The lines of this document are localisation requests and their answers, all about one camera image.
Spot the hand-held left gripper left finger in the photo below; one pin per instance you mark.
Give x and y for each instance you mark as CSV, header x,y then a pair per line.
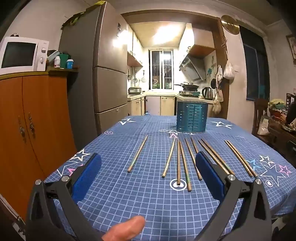
x,y
87,176

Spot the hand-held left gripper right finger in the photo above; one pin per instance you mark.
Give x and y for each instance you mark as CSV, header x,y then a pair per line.
x,y
211,176

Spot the row of wooden chopsticks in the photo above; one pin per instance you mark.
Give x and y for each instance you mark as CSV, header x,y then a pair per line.
x,y
178,162

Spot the blue slotted chopstick holder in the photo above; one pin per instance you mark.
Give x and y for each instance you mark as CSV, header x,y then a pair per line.
x,y
191,117

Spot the person's left hand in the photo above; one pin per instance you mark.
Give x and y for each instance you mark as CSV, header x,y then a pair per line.
x,y
127,228

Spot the blue star printed tablecloth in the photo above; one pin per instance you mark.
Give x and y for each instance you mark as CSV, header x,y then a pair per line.
x,y
138,204

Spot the white shopping bag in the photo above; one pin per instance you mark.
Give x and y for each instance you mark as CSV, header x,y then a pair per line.
x,y
263,126

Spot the orange wooden cabinet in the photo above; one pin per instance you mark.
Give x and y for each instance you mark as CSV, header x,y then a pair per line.
x,y
27,129

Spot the wooden chair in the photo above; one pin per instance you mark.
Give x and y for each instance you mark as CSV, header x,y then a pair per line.
x,y
260,115

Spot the steel electric kettle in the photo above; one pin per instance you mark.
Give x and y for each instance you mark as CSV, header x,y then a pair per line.
x,y
207,93

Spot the hanging bags bundle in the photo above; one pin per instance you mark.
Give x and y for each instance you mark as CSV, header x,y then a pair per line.
x,y
218,92

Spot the gas stove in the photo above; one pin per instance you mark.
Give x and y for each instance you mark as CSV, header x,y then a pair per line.
x,y
188,93

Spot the kitchen counter cabinets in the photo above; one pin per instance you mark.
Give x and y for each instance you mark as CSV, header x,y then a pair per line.
x,y
161,105

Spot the black wok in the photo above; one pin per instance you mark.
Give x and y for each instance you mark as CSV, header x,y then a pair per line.
x,y
188,86

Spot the basket of cloths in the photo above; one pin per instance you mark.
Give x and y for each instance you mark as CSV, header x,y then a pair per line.
x,y
276,106

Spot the grey refrigerator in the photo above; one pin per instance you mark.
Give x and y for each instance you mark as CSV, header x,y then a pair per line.
x,y
106,76

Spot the white hanging plastic bag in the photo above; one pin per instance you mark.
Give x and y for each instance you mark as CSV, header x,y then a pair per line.
x,y
228,71

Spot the hanging skimmer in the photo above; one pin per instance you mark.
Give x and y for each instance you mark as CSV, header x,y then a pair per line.
x,y
135,80

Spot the hanging ladle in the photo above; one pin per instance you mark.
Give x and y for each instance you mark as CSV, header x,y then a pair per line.
x,y
128,75

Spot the steel range hood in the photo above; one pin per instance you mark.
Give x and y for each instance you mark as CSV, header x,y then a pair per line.
x,y
193,68

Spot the black printed box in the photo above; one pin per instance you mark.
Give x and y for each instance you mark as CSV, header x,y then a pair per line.
x,y
291,100

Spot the hanging small pan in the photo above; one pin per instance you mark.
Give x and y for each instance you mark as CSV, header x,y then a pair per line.
x,y
143,80

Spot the white bottle red label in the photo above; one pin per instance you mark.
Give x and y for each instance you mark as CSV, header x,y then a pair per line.
x,y
57,62

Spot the kitchen window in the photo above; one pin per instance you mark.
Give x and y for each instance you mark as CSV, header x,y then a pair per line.
x,y
161,69

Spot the dark window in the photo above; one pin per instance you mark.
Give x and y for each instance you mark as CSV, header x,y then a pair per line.
x,y
254,64

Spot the white microwave oven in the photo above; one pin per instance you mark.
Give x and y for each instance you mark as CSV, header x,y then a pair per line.
x,y
20,55

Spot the fridge magnet picture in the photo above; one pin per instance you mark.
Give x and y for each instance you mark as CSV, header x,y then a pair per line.
x,y
119,29

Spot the green cloth bag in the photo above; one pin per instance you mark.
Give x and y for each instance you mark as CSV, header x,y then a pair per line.
x,y
76,17

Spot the wall cabinets beside refrigerator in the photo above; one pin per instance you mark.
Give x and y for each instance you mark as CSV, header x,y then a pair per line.
x,y
133,48

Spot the wall cabinet above hood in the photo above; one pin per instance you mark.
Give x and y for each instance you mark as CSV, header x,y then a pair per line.
x,y
201,39

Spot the framed wall picture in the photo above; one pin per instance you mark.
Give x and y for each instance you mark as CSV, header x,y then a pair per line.
x,y
292,48

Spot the gold wall clock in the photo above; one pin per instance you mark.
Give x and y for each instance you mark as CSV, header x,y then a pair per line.
x,y
229,24

